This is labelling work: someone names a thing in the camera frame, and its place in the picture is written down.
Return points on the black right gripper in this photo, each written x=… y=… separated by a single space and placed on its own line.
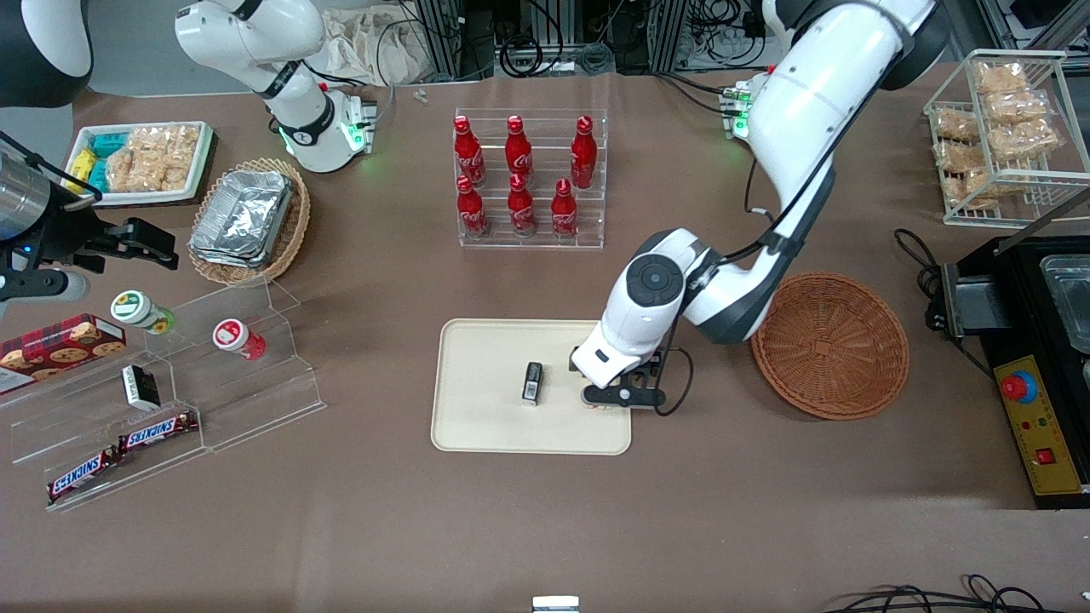
x=70 y=239

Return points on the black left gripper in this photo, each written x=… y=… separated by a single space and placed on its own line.
x=574 y=363

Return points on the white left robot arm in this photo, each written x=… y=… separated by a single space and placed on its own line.
x=809 y=111

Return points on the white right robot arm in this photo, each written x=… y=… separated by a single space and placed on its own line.
x=294 y=94

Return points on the white rectangular snack tray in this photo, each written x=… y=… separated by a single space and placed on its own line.
x=140 y=197

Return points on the light wicker basket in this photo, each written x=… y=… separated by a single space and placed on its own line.
x=289 y=243

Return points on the cream plastic tray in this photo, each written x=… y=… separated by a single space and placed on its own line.
x=485 y=400

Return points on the brown wicker basket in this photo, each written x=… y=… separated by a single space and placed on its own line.
x=834 y=349

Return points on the green lid drink bottle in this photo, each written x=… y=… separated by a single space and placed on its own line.
x=136 y=310

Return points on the clear rice cracker bag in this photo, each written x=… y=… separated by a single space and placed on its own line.
x=170 y=149
x=123 y=170

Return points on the teal snack packet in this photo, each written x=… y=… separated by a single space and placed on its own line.
x=98 y=177
x=109 y=143

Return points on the aluminium foil container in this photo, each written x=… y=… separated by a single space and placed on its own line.
x=243 y=217

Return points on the yellow snack packet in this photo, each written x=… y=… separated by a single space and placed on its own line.
x=81 y=166

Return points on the red lid drink bottle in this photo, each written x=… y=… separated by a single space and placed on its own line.
x=234 y=335

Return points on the red cookie box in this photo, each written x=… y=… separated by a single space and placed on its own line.
x=51 y=349

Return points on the black and white small box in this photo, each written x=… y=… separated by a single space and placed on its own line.
x=140 y=387

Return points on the clear acrylic bottle rack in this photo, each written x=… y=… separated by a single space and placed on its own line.
x=588 y=217

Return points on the snickers chocolate bar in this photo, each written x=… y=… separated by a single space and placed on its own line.
x=157 y=432
x=81 y=475

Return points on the clear acrylic stepped shelf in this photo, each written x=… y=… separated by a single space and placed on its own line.
x=255 y=400

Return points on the red cola bottle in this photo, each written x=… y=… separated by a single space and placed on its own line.
x=583 y=153
x=471 y=211
x=468 y=153
x=521 y=209
x=564 y=213
x=518 y=151

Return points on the white object at table edge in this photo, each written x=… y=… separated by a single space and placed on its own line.
x=555 y=604

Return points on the beige cloth bag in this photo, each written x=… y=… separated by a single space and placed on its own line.
x=362 y=47

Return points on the red emergency stop button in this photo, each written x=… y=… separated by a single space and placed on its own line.
x=1018 y=387

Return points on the clear fried snack bag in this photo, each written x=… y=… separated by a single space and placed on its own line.
x=1018 y=106
x=954 y=124
x=1022 y=140
x=958 y=156
x=971 y=189
x=1001 y=77

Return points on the black machine with yellow panel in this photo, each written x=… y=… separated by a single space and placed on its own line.
x=1039 y=443

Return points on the steel pan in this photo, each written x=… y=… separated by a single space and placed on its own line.
x=1071 y=298

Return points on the aluminium frame post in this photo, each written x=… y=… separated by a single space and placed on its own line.
x=668 y=34
x=443 y=38

